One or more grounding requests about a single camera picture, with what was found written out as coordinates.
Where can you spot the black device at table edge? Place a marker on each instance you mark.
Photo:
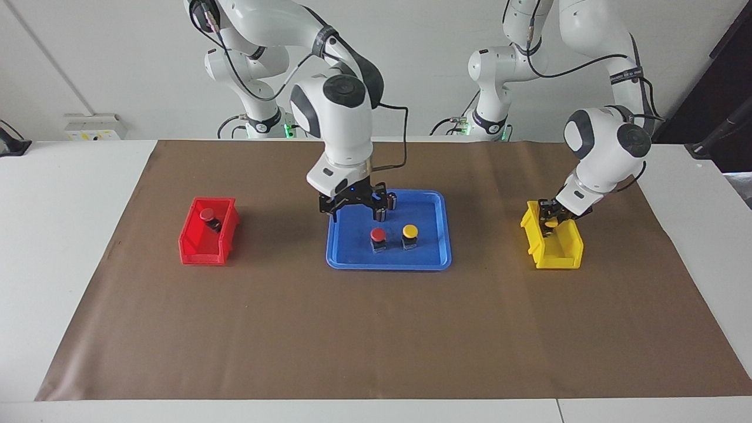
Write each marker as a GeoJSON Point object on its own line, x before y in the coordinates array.
{"type": "Point", "coordinates": [12, 145]}

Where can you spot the blue plastic tray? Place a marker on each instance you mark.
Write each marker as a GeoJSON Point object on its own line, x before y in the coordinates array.
{"type": "Point", "coordinates": [423, 258]}

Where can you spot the brown paper table mat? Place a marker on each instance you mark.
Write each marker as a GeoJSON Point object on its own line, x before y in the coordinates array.
{"type": "Point", "coordinates": [376, 329]}

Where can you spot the red push button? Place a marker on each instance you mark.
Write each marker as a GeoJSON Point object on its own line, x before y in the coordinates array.
{"type": "Point", "coordinates": [207, 214]}
{"type": "Point", "coordinates": [378, 235]}

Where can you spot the yellow plastic bin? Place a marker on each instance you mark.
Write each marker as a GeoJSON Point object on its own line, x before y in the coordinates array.
{"type": "Point", "coordinates": [558, 262]}

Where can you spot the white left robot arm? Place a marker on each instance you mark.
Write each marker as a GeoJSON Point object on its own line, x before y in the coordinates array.
{"type": "Point", "coordinates": [605, 158]}

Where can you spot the yellow push button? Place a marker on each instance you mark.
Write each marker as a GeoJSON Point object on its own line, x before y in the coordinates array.
{"type": "Point", "coordinates": [409, 231]}
{"type": "Point", "coordinates": [551, 222]}

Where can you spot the black background panel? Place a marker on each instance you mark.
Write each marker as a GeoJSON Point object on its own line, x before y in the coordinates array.
{"type": "Point", "coordinates": [722, 70]}

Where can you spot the black stand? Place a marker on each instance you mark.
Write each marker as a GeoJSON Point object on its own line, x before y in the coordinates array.
{"type": "Point", "coordinates": [719, 135]}

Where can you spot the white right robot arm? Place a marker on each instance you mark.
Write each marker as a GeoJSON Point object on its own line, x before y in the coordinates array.
{"type": "Point", "coordinates": [346, 129]}

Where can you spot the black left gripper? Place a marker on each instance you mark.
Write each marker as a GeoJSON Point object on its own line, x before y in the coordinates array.
{"type": "Point", "coordinates": [573, 212]}

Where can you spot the red plastic bin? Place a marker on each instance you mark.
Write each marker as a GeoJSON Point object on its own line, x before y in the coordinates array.
{"type": "Point", "coordinates": [202, 258]}

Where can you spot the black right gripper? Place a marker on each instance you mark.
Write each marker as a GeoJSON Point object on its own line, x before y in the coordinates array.
{"type": "Point", "coordinates": [358, 192]}

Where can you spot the white wall socket box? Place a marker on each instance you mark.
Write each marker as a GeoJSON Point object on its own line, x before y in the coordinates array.
{"type": "Point", "coordinates": [94, 128]}

